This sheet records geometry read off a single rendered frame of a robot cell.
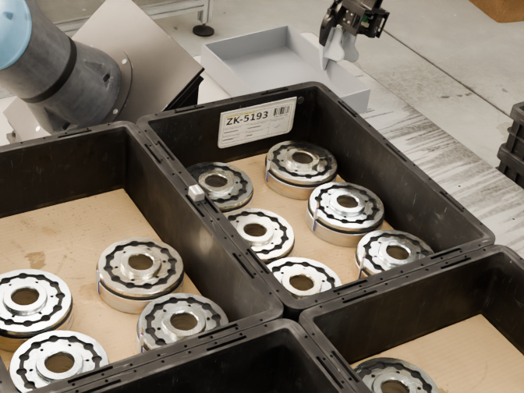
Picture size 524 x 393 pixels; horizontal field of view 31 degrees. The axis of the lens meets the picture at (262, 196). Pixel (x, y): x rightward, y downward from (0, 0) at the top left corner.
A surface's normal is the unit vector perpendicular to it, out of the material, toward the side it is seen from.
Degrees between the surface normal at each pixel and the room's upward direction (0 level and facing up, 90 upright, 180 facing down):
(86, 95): 70
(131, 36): 43
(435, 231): 90
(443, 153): 0
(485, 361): 0
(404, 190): 90
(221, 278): 90
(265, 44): 90
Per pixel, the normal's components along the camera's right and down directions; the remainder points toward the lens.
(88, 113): 0.34, 0.43
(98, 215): 0.11, -0.79
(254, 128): 0.51, 0.56
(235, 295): -0.85, 0.23
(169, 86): -0.49, -0.41
